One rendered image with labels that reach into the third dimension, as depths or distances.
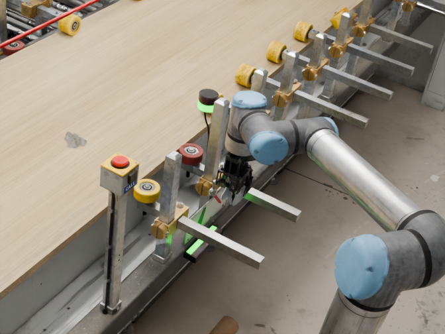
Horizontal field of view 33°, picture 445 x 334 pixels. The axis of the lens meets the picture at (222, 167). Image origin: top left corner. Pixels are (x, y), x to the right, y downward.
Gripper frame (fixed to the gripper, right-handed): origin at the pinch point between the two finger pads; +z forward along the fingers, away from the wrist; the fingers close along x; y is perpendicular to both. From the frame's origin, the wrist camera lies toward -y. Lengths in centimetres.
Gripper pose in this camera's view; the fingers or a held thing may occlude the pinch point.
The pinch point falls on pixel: (234, 200)
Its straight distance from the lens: 222.0
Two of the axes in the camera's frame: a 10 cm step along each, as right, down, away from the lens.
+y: -4.9, 4.7, -7.3
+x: 8.6, 3.9, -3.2
